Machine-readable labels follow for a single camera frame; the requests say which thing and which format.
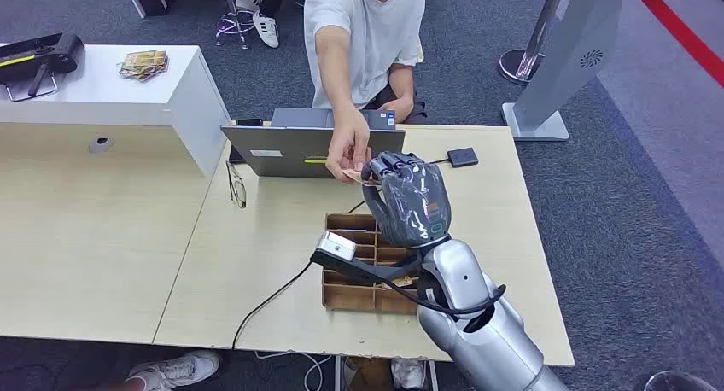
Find person's right hand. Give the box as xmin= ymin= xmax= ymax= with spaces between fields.
xmin=326 ymin=109 xmax=373 ymax=184

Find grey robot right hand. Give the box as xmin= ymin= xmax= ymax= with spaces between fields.
xmin=361 ymin=150 xmax=453 ymax=250

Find person's left hand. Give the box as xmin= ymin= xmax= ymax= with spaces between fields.
xmin=377 ymin=96 xmax=414 ymax=124

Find ID card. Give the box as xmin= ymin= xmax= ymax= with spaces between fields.
xmin=341 ymin=167 xmax=380 ymax=187

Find brown cardboard card organizer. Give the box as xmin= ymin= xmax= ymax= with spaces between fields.
xmin=322 ymin=213 xmax=423 ymax=316

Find stack of key cards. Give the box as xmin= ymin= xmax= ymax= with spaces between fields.
xmin=117 ymin=50 xmax=170 ymax=83

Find grey laptop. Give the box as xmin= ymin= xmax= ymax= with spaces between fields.
xmin=220 ymin=107 xmax=406 ymax=180

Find small black box device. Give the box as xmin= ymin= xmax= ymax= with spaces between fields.
xmin=447 ymin=147 xmax=480 ymax=169

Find black phone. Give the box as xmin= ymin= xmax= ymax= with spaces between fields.
xmin=228 ymin=118 xmax=265 ymax=165

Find eyeglasses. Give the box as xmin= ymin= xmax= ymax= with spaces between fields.
xmin=225 ymin=160 xmax=248 ymax=210

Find white bag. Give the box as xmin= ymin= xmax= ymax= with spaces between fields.
xmin=390 ymin=358 xmax=426 ymax=391

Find brown cardboard box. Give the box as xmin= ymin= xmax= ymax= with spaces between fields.
xmin=342 ymin=357 xmax=397 ymax=391

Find silver kiosk stand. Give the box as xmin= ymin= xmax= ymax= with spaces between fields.
xmin=500 ymin=0 xmax=626 ymax=143

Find chrome stool base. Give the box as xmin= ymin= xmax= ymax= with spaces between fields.
xmin=214 ymin=0 xmax=255 ymax=51

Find white counter cabinet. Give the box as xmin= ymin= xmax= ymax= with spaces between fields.
xmin=0 ymin=43 xmax=232 ymax=179

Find white sneaker with laces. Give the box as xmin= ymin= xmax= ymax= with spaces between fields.
xmin=125 ymin=350 xmax=222 ymax=391

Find red barrier belt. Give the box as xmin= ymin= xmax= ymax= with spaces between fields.
xmin=624 ymin=0 xmax=724 ymax=90

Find black device with metal stand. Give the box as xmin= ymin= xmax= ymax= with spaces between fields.
xmin=0 ymin=32 xmax=85 ymax=102

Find round glass dome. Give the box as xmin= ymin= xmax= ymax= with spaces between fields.
xmin=645 ymin=370 xmax=720 ymax=391

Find bystander's bare leg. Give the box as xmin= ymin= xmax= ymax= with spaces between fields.
xmin=104 ymin=376 xmax=149 ymax=391

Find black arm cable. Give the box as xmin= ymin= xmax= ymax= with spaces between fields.
xmin=382 ymin=262 xmax=508 ymax=317

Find chrome stanchion post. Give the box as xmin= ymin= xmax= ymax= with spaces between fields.
xmin=498 ymin=0 xmax=569 ymax=87

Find long black power cable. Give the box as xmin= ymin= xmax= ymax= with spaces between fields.
xmin=231 ymin=200 xmax=368 ymax=353

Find white cable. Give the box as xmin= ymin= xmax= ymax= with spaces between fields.
xmin=254 ymin=351 xmax=335 ymax=391

